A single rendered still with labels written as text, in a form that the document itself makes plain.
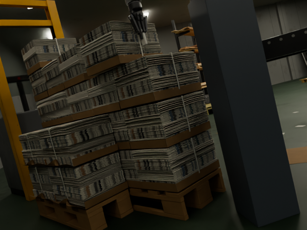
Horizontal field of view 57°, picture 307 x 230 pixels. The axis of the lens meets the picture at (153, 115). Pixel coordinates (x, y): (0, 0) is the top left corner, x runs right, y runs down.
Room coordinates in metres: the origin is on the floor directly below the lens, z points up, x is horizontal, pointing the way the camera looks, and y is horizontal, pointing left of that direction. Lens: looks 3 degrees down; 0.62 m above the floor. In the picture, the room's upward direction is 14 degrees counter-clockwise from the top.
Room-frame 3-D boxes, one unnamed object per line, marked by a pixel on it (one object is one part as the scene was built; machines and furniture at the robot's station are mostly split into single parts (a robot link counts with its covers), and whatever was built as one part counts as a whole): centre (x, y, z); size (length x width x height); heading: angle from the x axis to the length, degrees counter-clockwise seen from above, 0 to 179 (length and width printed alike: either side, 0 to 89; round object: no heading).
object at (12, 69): (2.76, 1.02, 1.27); 0.57 x 0.01 x 0.65; 133
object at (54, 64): (2.21, 0.52, 0.95); 0.38 x 0.29 x 0.23; 132
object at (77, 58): (2.00, 0.32, 0.95); 0.38 x 0.29 x 0.23; 132
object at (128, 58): (1.61, 0.16, 0.86); 0.29 x 0.16 x 0.04; 49
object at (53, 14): (2.97, 0.77, 0.92); 0.09 x 0.09 x 1.85; 43
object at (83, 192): (1.81, 0.61, 0.30); 0.76 x 0.30 x 0.60; 43
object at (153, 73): (1.89, 0.23, 0.42); 1.17 x 0.39 x 0.83; 43
